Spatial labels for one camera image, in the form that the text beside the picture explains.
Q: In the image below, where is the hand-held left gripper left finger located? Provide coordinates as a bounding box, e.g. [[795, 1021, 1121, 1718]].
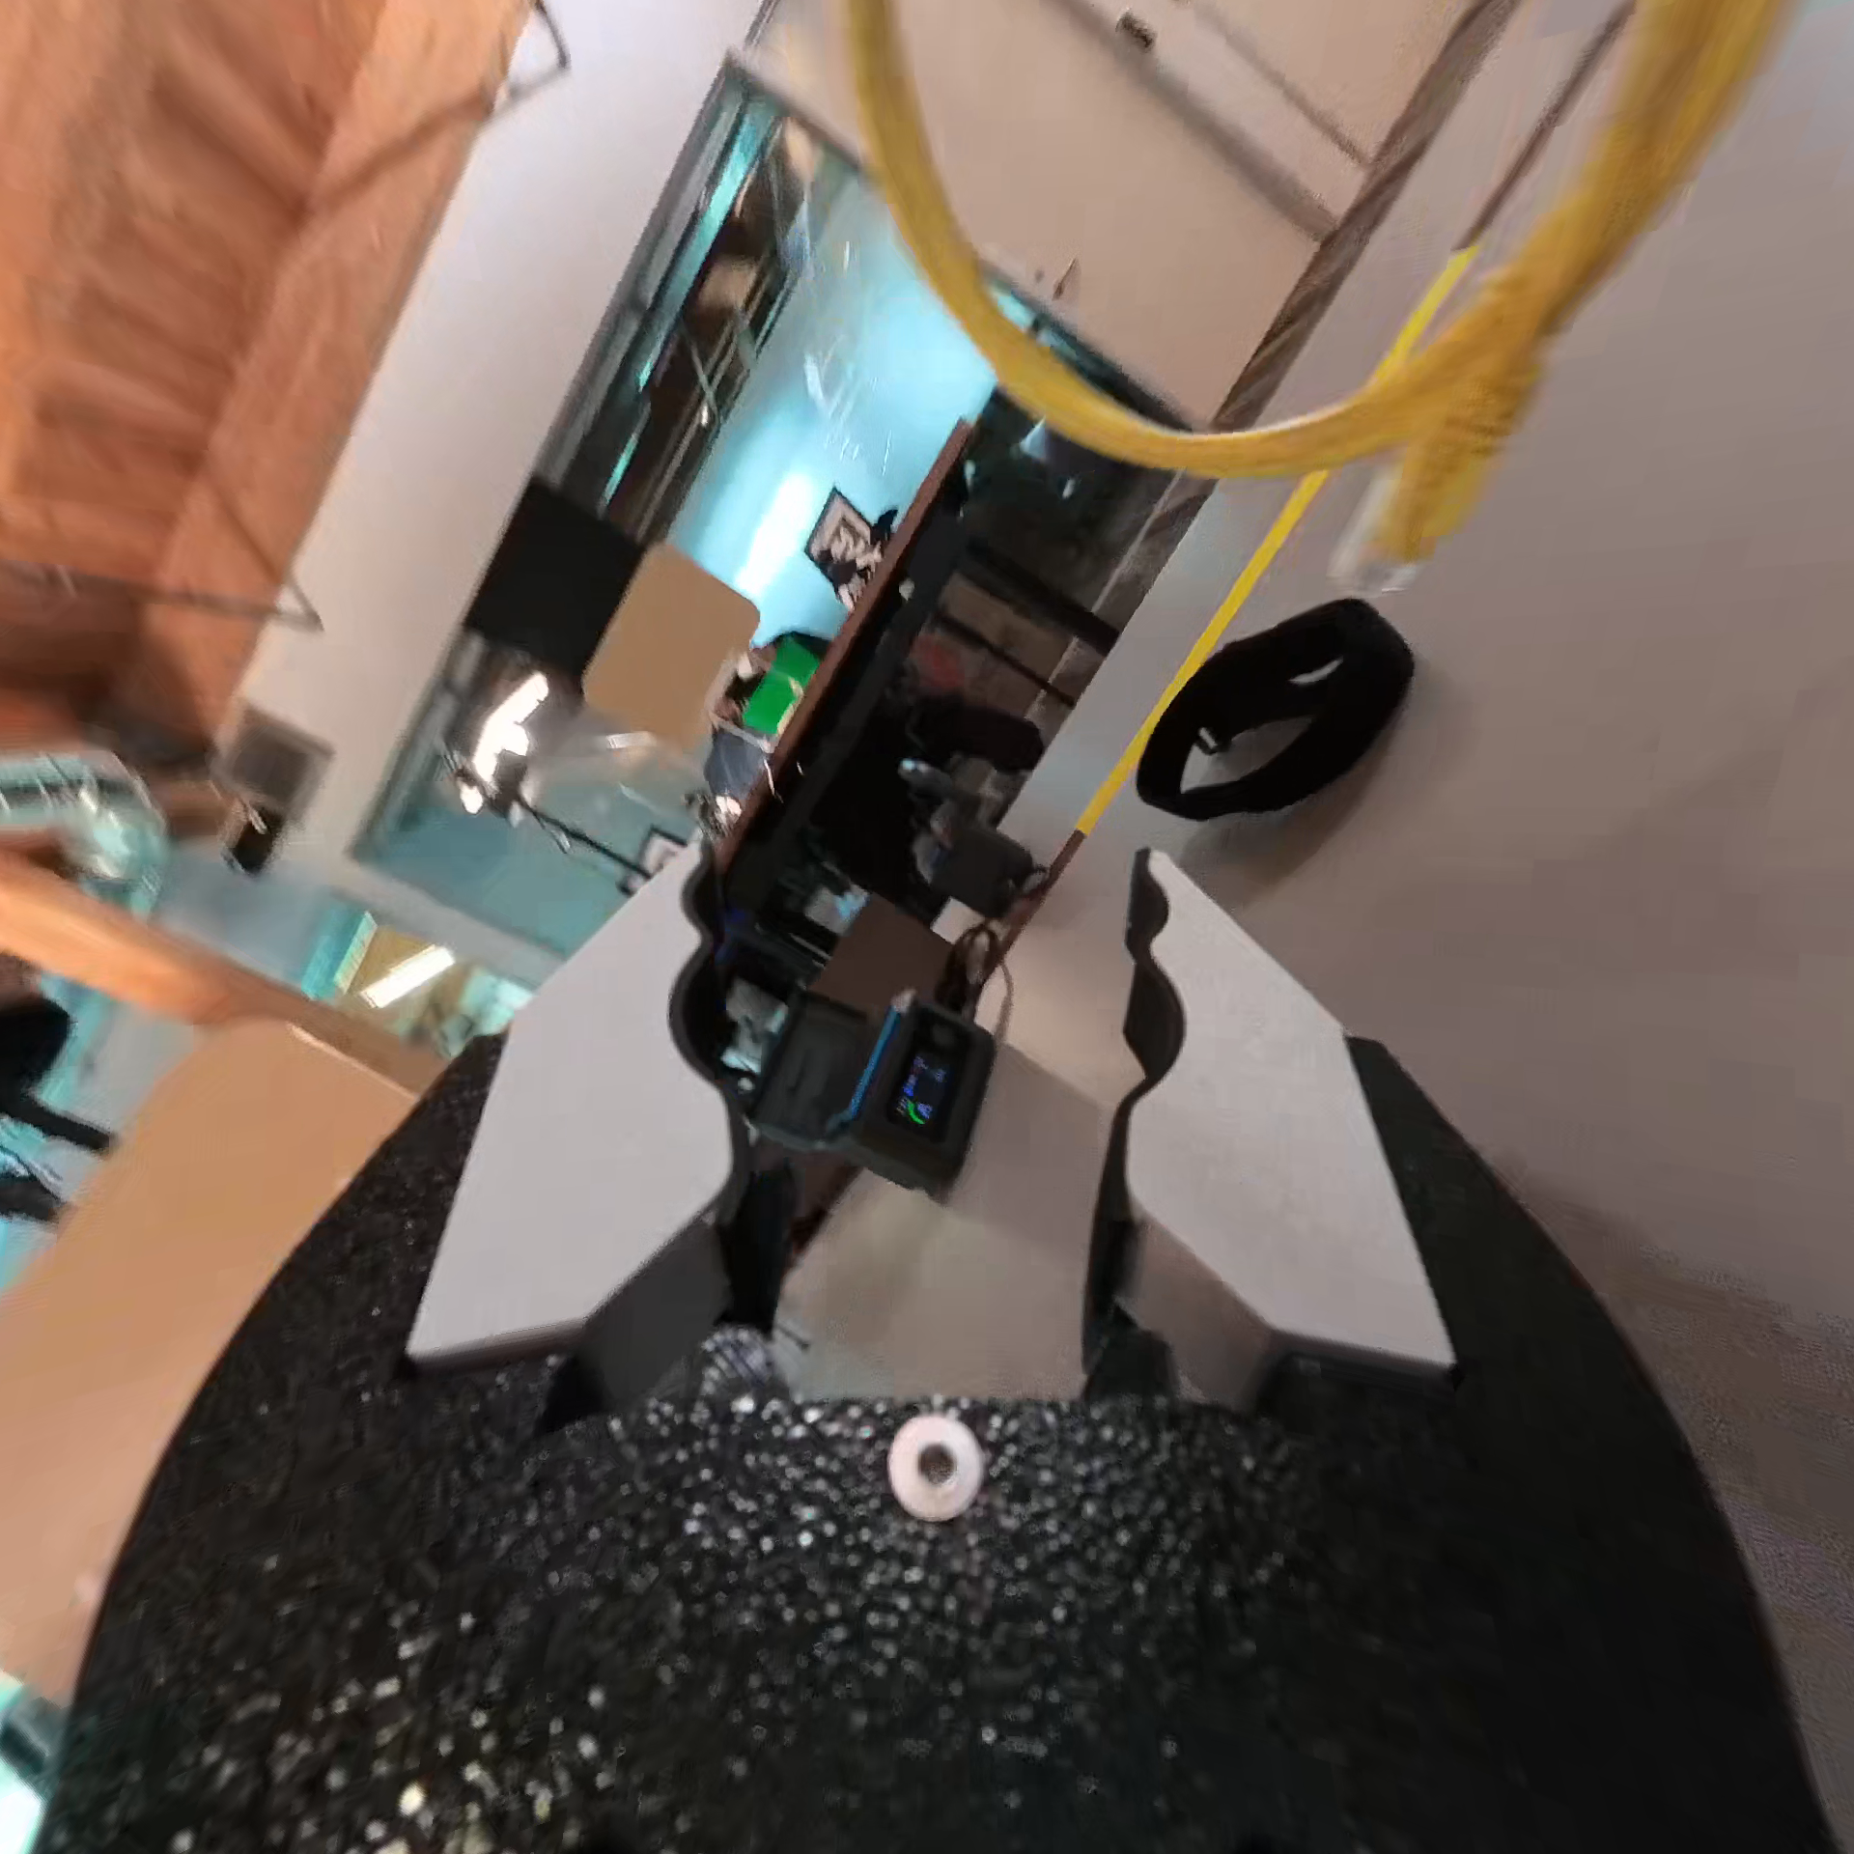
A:
[[406, 843, 751, 1398]]

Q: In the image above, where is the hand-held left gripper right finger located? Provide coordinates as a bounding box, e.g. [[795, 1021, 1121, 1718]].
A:
[[1087, 848, 1460, 1409]]

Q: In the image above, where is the black velcro strap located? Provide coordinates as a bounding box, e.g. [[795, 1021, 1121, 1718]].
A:
[[1135, 598, 1419, 827]]

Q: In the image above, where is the yellow network cable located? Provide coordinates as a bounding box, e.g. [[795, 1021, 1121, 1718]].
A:
[[847, 0, 1792, 598]]

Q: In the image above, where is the black portable power station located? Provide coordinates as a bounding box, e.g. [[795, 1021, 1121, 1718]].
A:
[[746, 992, 1001, 1196]]

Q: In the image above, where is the black battery charger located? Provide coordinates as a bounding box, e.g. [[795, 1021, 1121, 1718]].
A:
[[927, 827, 1043, 931]]

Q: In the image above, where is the studio light on stand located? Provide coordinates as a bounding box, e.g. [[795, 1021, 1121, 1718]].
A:
[[446, 662, 680, 890]]

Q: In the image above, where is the green plastic bin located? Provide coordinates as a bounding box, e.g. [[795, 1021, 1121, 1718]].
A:
[[724, 637, 827, 742]]

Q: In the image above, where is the metal air vent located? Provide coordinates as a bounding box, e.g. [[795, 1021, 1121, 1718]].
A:
[[220, 699, 340, 806]]

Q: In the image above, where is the yellow tape strip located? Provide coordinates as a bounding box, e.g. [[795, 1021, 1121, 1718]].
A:
[[1078, 240, 1484, 843]]

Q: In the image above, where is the framed tag sign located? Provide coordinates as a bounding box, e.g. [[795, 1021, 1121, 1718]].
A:
[[807, 483, 909, 610]]

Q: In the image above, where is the wooden post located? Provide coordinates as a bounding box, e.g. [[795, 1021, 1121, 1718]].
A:
[[0, 848, 451, 1098]]

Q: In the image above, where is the black wall panel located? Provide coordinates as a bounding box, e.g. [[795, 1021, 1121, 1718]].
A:
[[462, 475, 645, 673]]

